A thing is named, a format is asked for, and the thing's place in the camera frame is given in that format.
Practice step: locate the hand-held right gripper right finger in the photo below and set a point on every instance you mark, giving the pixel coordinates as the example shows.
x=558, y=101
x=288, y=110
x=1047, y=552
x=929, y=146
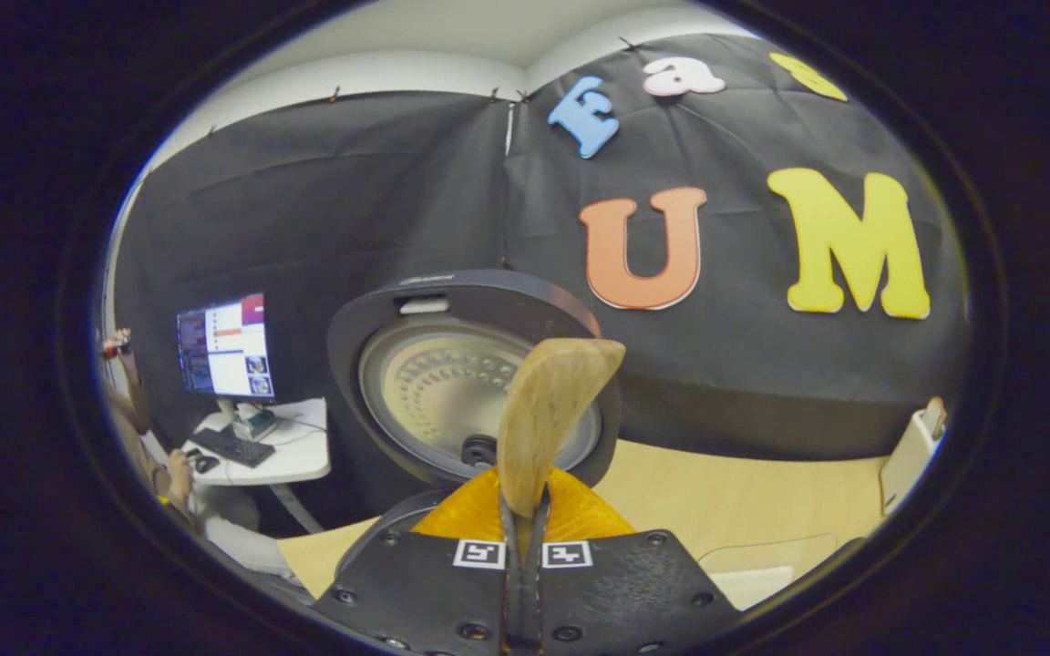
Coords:
x=625, y=597

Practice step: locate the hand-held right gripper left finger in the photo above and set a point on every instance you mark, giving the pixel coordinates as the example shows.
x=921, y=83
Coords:
x=425, y=597

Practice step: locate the white rice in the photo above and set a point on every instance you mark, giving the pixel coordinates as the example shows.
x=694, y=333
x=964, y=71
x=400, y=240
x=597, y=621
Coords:
x=753, y=588

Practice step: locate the wooden spoon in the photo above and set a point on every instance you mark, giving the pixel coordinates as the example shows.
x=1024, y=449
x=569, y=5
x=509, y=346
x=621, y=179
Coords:
x=548, y=410

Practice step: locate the dark silver rice cooker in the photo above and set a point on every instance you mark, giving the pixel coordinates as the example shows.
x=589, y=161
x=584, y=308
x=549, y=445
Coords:
x=443, y=392

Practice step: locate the clear plastic container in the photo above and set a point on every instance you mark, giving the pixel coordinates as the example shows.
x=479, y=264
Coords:
x=762, y=551

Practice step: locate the white side table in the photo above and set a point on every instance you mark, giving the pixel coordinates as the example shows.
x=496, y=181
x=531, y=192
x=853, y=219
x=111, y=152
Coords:
x=302, y=456

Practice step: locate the small teal box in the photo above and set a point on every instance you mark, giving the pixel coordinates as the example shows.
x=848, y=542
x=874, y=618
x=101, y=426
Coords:
x=255, y=424

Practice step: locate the black keyboard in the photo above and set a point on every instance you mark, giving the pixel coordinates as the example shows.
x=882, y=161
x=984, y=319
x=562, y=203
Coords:
x=233, y=447

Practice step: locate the black computer mouse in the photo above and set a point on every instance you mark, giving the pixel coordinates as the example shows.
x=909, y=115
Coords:
x=206, y=463

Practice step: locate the white toaster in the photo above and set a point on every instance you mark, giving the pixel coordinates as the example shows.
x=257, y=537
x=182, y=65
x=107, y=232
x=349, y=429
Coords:
x=903, y=465

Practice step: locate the computer monitor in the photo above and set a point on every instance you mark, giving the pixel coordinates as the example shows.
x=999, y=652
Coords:
x=226, y=348

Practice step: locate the toast slice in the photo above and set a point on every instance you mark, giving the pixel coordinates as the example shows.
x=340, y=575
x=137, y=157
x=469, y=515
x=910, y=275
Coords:
x=935, y=415

